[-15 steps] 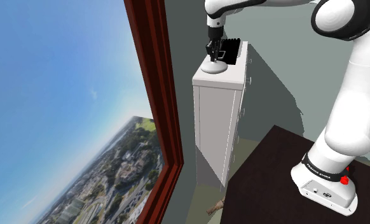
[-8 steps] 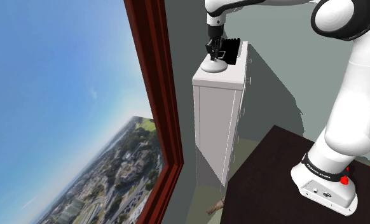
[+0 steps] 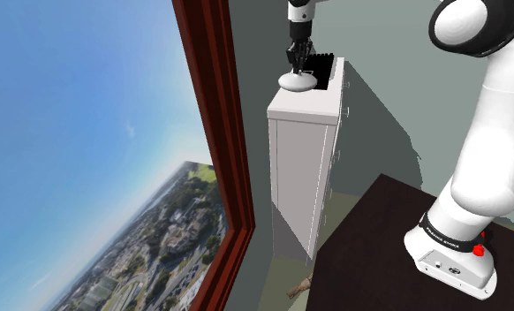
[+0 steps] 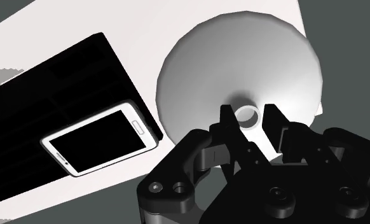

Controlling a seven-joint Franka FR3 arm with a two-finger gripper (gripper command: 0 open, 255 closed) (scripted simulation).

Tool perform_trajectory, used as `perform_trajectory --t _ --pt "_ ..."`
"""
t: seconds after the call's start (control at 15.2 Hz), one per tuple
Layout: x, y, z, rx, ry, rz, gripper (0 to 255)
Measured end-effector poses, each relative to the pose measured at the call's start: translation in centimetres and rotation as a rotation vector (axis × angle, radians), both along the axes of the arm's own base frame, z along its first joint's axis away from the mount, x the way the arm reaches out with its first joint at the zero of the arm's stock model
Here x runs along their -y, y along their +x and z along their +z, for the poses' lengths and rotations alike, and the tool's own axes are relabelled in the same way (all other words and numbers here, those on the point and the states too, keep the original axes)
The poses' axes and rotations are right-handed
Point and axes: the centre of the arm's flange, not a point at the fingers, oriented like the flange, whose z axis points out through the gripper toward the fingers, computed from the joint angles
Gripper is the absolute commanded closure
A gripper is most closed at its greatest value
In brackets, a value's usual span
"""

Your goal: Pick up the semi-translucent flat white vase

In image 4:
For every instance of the white smartphone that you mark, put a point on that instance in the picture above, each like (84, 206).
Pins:
(98, 142)

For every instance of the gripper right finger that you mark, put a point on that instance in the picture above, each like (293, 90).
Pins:
(299, 142)

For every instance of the white table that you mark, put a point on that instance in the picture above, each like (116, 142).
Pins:
(141, 28)

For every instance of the black flat rectangular box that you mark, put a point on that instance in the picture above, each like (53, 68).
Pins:
(48, 86)

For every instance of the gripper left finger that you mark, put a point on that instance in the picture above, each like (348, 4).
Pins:
(185, 155)

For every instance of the white cone-shaped vase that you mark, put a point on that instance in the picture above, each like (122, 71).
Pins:
(234, 62)

